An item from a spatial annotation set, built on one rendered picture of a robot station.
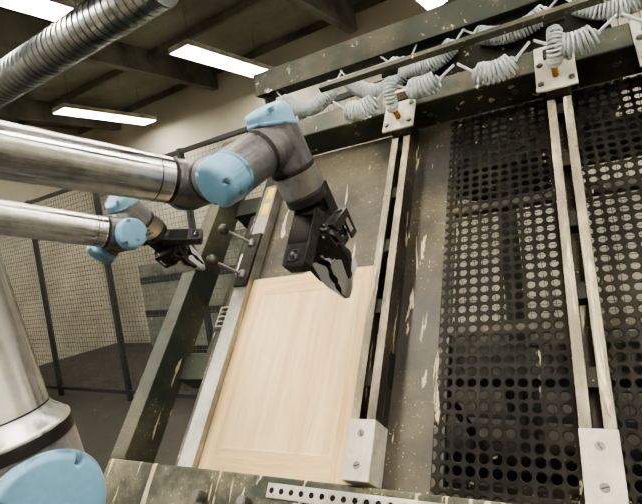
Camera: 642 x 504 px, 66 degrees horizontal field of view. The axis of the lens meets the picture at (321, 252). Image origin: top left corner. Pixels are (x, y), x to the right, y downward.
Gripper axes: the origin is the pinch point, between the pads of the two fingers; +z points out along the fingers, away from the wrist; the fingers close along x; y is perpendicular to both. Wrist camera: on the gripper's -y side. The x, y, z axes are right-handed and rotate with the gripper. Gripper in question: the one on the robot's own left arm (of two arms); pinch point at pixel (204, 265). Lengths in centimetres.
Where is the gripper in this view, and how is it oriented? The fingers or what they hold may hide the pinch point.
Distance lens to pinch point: 159.9
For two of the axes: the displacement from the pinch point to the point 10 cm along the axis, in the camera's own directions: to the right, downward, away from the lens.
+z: 4.6, 5.6, 6.9
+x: 1.3, 7.3, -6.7
